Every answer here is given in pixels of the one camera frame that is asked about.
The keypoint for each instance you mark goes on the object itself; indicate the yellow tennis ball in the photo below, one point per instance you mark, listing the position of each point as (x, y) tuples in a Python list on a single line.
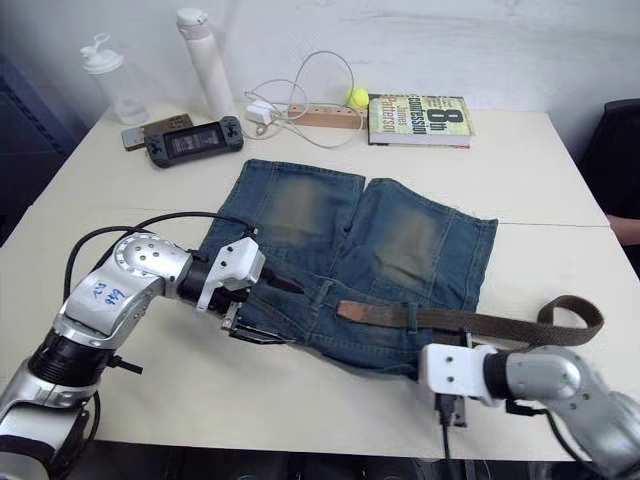
[(358, 97)]

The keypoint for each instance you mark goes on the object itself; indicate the black handheld game console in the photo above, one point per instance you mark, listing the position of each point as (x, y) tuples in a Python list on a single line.
[(195, 142)]

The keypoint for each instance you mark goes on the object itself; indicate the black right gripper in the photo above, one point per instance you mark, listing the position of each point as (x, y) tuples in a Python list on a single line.
[(460, 412)]

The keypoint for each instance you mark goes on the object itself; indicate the brown braided belt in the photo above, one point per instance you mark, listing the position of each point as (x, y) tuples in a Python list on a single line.
[(500, 327)]

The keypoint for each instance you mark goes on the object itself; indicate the hardcover book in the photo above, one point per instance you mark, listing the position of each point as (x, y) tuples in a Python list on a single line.
[(420, 117)]

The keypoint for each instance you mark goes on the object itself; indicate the black chair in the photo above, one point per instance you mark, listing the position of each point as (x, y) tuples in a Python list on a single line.
[(620, 150)]

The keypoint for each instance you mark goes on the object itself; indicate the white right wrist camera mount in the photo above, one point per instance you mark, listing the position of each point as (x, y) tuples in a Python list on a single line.
[(450, 371)]

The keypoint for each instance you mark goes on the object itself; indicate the clear shaker bottle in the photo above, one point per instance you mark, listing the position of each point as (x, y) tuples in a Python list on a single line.
[(117, 85)]

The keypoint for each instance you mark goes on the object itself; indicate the white insulated bottle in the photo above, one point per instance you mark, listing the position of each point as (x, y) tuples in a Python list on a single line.
[(207, 65)]

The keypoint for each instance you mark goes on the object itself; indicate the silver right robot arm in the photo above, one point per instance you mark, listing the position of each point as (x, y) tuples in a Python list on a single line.
[(550, 381)]

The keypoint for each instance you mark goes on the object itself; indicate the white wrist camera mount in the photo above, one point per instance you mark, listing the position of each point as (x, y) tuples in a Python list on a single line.
[(450, 371), (241, 265)]

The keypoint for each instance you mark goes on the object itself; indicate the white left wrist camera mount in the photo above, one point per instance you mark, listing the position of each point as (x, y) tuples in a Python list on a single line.
[(241, 265)]

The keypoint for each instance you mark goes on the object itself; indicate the dark blue cabinet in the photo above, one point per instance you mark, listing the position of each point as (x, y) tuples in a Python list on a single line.
[(30, 150)]

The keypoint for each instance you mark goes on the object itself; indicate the white charger plug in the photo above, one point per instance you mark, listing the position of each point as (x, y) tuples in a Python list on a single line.
[(259, 112)]

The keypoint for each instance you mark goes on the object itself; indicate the wooden block with holes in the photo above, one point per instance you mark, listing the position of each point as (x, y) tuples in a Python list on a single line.
[(325, 118)]

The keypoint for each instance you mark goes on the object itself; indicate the blue denim shorts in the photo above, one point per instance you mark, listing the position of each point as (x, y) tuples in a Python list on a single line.
[(400, 210)]

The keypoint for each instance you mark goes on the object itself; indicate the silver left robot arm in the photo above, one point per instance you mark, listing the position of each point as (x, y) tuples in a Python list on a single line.
[(130, 280)]

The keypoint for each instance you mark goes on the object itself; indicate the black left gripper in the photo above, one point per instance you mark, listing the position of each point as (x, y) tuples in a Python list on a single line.
[(231, 310)]

